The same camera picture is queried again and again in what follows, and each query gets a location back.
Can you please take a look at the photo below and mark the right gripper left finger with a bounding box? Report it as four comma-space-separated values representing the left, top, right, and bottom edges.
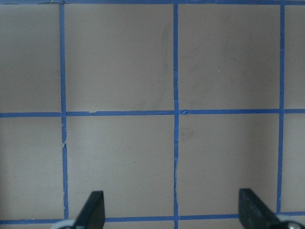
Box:
51, 190, 106, 229

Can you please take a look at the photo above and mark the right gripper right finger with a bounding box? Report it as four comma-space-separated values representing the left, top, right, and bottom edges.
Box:
238, 188, 305, 229

